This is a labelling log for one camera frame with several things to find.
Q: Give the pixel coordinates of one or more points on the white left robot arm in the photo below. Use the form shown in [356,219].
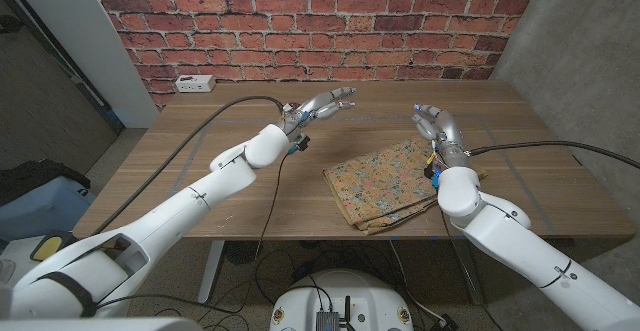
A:
[150,231]

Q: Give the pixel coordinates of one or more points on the yellow black foot pedal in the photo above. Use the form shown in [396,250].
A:
[50,245]

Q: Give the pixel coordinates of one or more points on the metal table leg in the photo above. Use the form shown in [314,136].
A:
[210,276]
[469,281]

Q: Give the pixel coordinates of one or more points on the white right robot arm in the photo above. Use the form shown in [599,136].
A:
[525,251]

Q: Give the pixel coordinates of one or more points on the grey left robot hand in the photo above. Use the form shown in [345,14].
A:
[315,108]

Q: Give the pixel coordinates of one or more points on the white power strip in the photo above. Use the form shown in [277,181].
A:
[195,83]

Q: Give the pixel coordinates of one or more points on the white robot torso base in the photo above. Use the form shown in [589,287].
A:
[340,291]

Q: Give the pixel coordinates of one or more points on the grey box on torso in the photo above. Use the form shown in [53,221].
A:
[327,322]

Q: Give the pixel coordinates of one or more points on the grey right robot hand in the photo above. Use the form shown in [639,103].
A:
[445,131]

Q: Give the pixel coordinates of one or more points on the floral-backed kraft wrapping paper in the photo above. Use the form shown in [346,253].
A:
[385,186]

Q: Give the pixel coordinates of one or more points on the black bag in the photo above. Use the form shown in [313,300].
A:
[40,173]

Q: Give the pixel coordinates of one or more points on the round black floor fan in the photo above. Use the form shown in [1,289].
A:
[243,252]

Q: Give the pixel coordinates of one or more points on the white wall pillar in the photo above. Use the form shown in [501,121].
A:
[75,31]

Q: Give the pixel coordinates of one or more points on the printed brick backdrop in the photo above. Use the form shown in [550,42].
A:
[300,21]

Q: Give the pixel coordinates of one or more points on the blue storage bin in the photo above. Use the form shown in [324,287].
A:
[35,206]

